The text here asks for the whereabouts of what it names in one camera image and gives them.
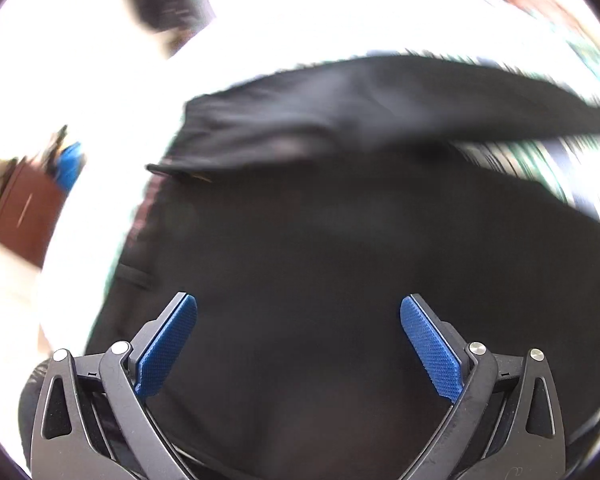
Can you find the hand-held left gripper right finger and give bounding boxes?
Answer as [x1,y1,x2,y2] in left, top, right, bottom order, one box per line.
[399,294,567,480]

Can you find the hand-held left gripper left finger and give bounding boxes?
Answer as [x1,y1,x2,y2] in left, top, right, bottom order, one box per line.
[30,291,198,480]

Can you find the black pants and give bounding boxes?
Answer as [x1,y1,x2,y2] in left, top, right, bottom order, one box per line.
[85,55,600,480]

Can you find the brown object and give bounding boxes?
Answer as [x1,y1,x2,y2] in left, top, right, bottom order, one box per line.
[0,157,68,266]

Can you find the blue object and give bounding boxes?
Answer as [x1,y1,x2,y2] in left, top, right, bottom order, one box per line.
[55,142,86,193]

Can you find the striped bed sheet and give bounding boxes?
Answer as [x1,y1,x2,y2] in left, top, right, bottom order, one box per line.
[455,25,600,223]

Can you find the dark hanging coats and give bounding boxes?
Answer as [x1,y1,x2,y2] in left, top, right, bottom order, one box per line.
[127,0,216,58]

